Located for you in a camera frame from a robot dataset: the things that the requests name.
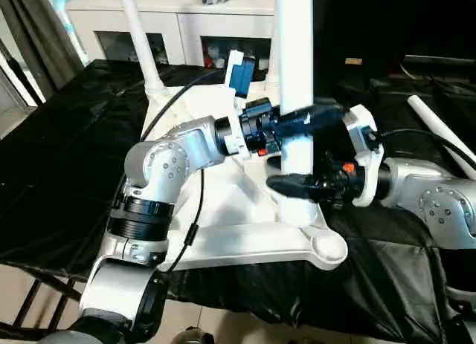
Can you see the white plastic table leg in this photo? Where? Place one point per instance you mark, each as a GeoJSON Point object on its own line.
{"type": "Point", "coordinates": [273, 82]}
{"type": "Point", "coordinates": [431, 121]}
{"type": "Point", "coordinates": [295, 43]}
{"type": "Point", "coordinates": [143, 43]}

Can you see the white plastic table top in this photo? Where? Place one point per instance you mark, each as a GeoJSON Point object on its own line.
{"type": "Point", "coordinates": [241, 243]}

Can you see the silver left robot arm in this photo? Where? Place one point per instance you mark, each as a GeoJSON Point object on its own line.
{"type": "Point", "coordinates": [167, 162]}

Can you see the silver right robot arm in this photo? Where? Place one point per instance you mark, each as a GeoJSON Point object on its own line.
{"type": "Point", "coordinates": [427, 184]}

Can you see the small tan label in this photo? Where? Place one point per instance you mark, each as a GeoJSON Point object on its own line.
{"type": "Point", "coordinates": [353, 61]}

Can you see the white cabinet with glass doors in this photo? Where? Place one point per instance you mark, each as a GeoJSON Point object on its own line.
{"type": "Point", "coordinates": [189, 24]}

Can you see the long black bar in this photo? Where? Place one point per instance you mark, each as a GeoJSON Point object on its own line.
{"type": "Point", "coordinates": [439, 59]}

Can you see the dark robot torso part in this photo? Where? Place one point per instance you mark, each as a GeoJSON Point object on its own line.
{"type": "Point", "coordinates": [195, 336]}

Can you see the black glossy mat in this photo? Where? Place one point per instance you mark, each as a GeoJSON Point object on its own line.
{"type": "Point", "coordinates": [56, 154]}

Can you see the light blue plastic wrap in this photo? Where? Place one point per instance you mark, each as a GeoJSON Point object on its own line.
{"type": "Point", "coordinates": [72, 28]}

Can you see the grey curtain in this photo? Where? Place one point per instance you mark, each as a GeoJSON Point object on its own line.
{"type": "Point", "coordinates": [33, 35]}

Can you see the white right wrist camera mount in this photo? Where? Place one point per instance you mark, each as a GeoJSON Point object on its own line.
{"type": "Point", "coordinates": [366, 173]}

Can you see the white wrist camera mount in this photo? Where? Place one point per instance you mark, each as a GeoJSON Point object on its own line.
{"type": "Point", "coordinates": [366, 173]}
{"type": "Point", "coordinates": [238, 147]}

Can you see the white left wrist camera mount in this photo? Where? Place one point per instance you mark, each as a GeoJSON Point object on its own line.
{"type": "Point", "coordinates": [238, 147]}

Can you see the black folding table frame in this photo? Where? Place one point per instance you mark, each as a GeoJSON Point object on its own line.
{"type": "Point", "coordinates": [56, 284]}

